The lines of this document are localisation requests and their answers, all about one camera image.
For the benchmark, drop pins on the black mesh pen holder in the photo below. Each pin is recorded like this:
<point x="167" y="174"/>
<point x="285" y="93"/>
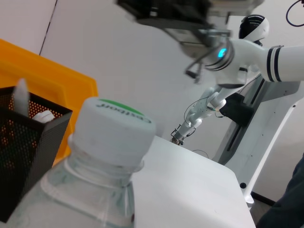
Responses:
<point x="26" y="152"/>

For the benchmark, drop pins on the yellow plastic bin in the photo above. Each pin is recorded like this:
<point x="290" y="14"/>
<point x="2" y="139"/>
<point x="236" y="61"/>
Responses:
<point x="47" y="71"/>

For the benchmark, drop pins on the black lift carriage block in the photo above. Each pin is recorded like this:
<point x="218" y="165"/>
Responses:
<point x="237" y="110"/>

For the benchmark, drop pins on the silver glitter pen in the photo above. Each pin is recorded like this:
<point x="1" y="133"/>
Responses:
<point x="21" y="97"/>

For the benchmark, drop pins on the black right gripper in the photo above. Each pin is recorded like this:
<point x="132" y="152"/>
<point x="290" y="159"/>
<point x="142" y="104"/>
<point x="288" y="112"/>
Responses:
<point x="166" y="10"/>

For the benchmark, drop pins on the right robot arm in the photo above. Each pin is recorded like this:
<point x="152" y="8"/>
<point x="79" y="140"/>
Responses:
<point x="251" y="54"/>

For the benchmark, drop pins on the clear green-label water bottle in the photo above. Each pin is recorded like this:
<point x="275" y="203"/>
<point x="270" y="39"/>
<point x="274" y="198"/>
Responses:
<point x="99" y="166"/>

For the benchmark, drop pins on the person in jeans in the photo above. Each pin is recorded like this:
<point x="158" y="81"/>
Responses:
<point x="287" y="202"/>

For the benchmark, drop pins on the white black robot head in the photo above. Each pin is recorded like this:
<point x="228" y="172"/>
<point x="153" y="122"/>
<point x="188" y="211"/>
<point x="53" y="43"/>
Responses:
<point x="255" y="26"/>

